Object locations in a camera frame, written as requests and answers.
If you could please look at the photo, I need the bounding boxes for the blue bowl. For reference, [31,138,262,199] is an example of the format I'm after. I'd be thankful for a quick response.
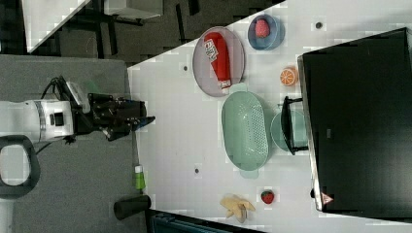
[248,14,285,50]

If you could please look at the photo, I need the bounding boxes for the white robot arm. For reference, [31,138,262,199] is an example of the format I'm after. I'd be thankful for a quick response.
[1,93,155,144]

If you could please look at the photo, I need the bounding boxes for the mint green oval strainer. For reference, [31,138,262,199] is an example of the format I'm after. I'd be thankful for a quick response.
[222,83,273,180]

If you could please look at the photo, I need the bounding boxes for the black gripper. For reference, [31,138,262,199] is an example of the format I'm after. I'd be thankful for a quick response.
[74,93,155,142]

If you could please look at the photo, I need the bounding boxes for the blue bin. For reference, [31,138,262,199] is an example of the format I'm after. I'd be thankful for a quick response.
[149,213,260,233]

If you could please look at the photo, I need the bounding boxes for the peeled banana toy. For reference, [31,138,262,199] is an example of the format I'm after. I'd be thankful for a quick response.
[220,194,256,223]

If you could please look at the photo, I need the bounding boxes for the orange slice toy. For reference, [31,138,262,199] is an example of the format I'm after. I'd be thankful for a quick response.
[280,67,298,86]

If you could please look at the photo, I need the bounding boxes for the black toaster oven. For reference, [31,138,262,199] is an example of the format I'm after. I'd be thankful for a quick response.
[297,27,412,222]

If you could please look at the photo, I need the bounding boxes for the black cylinder cup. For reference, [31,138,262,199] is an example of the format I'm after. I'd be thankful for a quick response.
[114,195,152,220]

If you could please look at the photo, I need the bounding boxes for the red toy strawberry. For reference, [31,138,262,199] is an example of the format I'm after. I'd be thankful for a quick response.
[260,190,275,205]

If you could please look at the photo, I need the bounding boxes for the black cable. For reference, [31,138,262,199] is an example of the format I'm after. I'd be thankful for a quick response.
[40,76,69,101]

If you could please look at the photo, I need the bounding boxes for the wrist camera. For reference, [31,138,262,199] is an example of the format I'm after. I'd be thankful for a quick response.
[66,82,90,114]

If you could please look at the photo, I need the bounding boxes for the green bottle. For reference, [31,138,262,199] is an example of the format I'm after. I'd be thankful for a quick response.
[134,165,146,190]

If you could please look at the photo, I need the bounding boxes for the mint green cup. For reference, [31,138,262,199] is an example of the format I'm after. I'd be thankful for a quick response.
[270,111,308,151]

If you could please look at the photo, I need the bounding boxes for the pink toy strawberry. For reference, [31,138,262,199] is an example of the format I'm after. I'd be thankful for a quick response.
[255,18,270,38]

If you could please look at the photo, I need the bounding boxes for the grey round plate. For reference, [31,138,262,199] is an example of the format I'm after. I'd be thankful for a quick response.
[192,26,245,97]

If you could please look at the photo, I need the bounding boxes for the red ketchup bottle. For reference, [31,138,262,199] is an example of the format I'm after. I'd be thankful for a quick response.
[203,32,231,89]

